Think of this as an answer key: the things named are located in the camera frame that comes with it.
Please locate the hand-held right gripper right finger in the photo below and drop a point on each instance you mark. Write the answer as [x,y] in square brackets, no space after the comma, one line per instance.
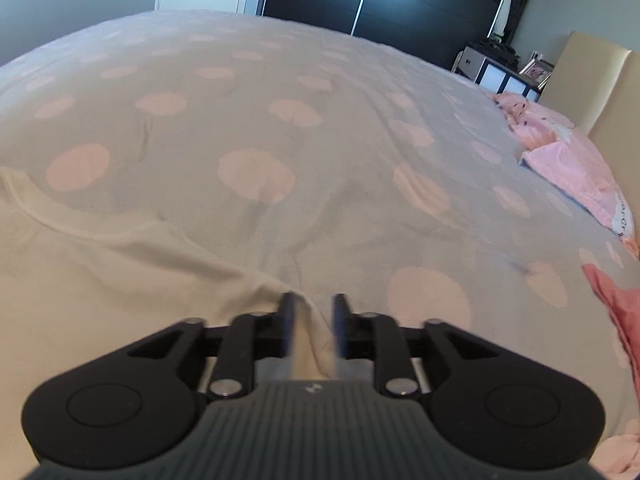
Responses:
[341,325]

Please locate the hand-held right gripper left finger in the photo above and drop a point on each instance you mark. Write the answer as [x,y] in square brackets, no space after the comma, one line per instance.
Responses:
[287,322]

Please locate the cream shirt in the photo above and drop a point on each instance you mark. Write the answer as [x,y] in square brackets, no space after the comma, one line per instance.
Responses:
[100,285]

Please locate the grey bed cover pink dots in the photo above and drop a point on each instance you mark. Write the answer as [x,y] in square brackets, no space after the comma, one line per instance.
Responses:
[325,135]

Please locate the coral pink cloth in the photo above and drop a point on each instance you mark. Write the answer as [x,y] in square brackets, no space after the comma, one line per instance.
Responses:
[620,305]

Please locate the pink pillow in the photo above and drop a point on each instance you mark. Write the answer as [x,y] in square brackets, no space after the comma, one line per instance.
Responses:
[575,170]

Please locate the white nightstand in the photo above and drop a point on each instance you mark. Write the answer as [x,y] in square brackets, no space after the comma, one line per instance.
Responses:
[492,77]

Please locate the black bag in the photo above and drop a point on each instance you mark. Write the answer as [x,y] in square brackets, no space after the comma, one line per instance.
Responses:
[497,50]

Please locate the black wardrobe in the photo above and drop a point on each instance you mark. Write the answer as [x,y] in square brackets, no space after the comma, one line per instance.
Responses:
[400,5]

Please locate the beige padded headboard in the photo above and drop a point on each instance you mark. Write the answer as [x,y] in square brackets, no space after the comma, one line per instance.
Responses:
[600,100]

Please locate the hanging dark garment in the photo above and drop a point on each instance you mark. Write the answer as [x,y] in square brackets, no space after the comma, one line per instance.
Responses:
[522,0]

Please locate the photo frame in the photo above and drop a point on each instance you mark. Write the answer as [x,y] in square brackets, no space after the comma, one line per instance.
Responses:
[537,71]

